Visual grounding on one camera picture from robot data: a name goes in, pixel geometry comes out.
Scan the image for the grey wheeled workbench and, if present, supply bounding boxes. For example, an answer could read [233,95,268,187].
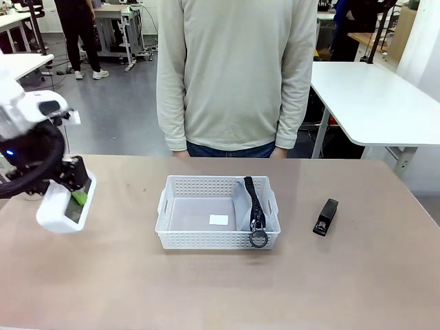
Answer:
[91,2,146,73]

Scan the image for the background person blue jacket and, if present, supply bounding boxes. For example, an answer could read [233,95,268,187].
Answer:
[329,0,381,63]

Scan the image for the person torso cream sweater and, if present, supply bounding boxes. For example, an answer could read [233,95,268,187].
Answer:
[156,0,319,152]

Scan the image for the wooden top table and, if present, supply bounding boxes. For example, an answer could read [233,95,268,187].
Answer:
[346,30,404,58]

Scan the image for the large white table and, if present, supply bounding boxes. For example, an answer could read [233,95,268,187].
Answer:
[308,60,440,178]

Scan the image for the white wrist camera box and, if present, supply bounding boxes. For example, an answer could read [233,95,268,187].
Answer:
[60,109,83,126]

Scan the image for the grey pencil case black zipper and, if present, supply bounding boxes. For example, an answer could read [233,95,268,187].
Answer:
[232,175,276,249]

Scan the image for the tall cardboard panel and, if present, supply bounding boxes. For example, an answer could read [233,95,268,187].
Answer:
[387,5,421,64]

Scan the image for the white background desk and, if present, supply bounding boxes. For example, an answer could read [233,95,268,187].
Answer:
[0,12,35,53]

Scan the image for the person right forearm cream sleeve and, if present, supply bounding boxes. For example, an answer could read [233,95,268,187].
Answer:
[156,78,189,152]

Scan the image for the white perforated plastic basket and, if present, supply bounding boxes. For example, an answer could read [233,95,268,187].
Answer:
[153,175,282,251]

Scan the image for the black office chair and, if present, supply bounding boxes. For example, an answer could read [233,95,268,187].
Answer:
[19,0,49,56]

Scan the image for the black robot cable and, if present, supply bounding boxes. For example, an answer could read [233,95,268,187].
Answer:
[0,124,68,200]

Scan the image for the person left forearm cream sleeve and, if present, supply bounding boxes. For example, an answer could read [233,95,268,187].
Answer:
[274,78,312,149]

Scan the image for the white side table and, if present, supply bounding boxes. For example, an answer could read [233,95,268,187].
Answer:
[0,52,56,83]

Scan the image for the black stand pole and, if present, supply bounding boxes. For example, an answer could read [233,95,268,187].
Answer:
[363,0,395,65]

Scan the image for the blue jeans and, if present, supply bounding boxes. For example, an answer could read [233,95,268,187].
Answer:
[186,139,276,160]

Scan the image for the black stapler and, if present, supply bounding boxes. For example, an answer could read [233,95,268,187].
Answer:
[311,198,340,237]

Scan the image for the white rectangular box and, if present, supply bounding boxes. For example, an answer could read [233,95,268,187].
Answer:
[35,173,98,235]

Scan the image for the background person in black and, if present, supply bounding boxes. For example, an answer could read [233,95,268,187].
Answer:
[52,0,110,80]

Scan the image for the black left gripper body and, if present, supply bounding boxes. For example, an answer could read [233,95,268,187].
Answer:
[0,126,69,200]

